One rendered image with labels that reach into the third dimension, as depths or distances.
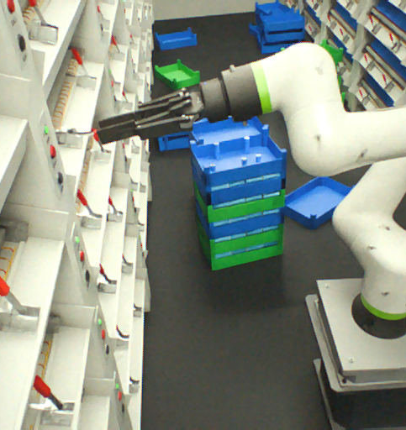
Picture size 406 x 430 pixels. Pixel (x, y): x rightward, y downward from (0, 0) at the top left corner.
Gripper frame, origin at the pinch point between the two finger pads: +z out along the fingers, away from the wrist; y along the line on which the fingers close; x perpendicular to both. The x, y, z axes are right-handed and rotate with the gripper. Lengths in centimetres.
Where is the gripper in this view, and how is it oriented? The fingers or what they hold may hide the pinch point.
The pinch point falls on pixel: (117, 128)
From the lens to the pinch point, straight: 95.6
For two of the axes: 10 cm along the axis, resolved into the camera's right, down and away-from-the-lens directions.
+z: -9.6, 2.5, 1.0
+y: -0.7, -6.0, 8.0
